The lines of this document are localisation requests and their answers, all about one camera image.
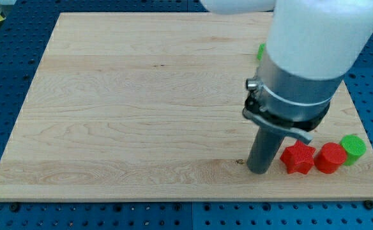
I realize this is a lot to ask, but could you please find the green block behind arm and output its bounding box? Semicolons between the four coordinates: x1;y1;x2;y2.
256;43;266;61

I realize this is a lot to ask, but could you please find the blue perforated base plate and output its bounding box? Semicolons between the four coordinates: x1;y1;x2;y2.
0;0;373;229

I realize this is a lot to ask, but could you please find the light wooden board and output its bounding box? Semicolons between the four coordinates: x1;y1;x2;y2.
0;13;373;203

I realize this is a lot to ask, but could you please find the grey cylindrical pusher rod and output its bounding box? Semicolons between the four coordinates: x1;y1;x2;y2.
247;128;284;174

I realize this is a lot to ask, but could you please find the green cylinder block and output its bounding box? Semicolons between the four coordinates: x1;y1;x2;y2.
340;135;367;166

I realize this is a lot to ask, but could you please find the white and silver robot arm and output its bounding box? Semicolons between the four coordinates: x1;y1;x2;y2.
202;0;373;142

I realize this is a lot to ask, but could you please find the red star block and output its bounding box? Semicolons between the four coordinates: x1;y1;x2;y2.
280;141;316;174

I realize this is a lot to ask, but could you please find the red cylinder block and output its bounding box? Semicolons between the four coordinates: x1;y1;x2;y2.
314;142;347;174

